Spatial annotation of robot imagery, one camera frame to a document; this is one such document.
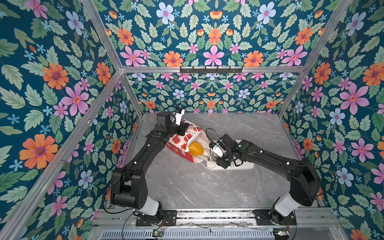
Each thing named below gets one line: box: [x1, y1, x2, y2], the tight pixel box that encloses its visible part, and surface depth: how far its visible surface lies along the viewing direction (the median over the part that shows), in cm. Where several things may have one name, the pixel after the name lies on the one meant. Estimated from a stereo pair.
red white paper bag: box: [165, 120, 210, 164], surface depth 88 cm
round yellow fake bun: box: [188, 141, 204, 156], surface depth 94 cm
